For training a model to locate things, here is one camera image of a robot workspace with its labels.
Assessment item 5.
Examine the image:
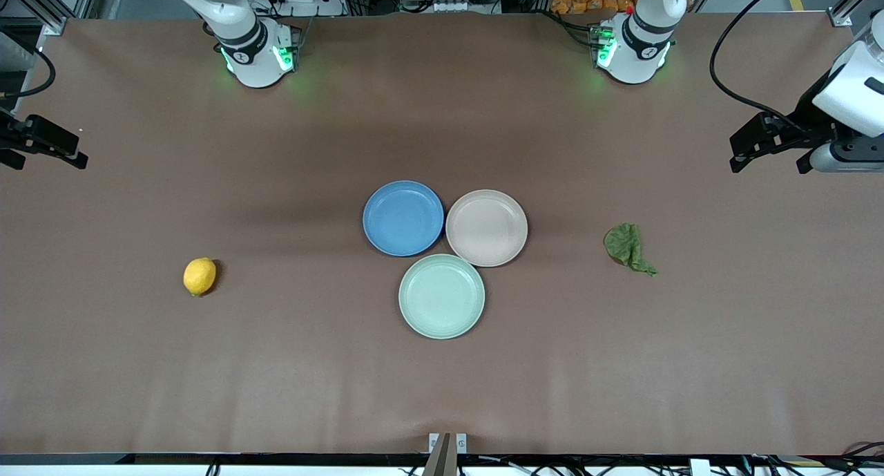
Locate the yellow lemon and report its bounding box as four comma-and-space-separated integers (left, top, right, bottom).
183, 257, 218, 297

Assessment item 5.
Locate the aluminium frame profile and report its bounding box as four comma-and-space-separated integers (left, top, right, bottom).
0, 0, 104, 36
829, 0, 884, 28

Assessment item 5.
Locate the pink round plate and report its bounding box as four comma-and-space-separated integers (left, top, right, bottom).
445, 189, 529, 267

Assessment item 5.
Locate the green lettuce leaf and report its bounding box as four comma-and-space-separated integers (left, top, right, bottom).
604, 222, 658, 277

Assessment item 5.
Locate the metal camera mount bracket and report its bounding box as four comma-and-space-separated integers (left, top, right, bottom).
423, 432, 468, 476

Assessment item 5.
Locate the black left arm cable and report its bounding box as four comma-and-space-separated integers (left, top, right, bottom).
710, 0, 812, 128

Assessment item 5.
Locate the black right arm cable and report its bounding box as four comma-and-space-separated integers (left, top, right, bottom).
0, 48, 56, 98

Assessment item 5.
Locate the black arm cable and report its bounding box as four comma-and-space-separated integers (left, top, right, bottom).
0, 48, 56, 98
710, 0, 812, 128

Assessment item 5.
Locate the blue round plate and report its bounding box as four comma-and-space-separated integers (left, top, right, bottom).
363, 180, 445, 257

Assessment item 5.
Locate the pale green round plate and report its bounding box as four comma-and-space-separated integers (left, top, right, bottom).
398, 254, 486, 340

